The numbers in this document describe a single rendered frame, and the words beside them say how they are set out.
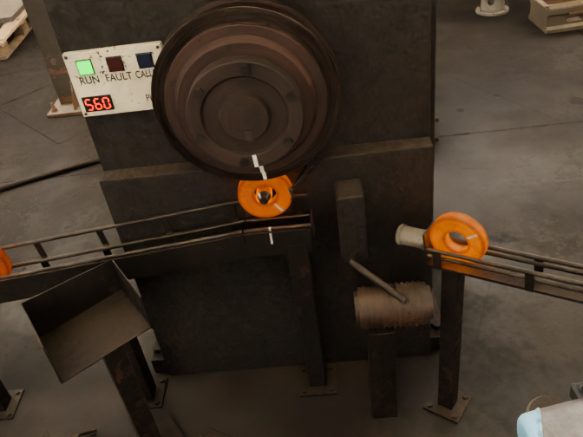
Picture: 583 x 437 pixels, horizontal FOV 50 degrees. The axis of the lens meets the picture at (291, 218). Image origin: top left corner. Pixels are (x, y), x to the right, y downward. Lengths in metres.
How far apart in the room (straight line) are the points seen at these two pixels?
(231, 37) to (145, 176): 0.55
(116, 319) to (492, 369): 1.28
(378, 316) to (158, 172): 0.75
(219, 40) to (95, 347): 0.86
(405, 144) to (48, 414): 1.58
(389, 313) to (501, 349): 0.70
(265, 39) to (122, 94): 0.47
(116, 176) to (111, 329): 0.44
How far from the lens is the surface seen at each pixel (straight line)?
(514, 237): 2.88
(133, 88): 1.76
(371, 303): 1.80
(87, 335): 1.81
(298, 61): 1.50
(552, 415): 1.01
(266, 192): 1.71
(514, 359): 2.38
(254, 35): 1.49
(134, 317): 1.79
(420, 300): 1.81
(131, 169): 1.90
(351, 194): 1.73
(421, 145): 1.80
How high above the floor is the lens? 1.79
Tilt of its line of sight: 36 degrees down
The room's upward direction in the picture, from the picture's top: 9 degrees counter-clockwise
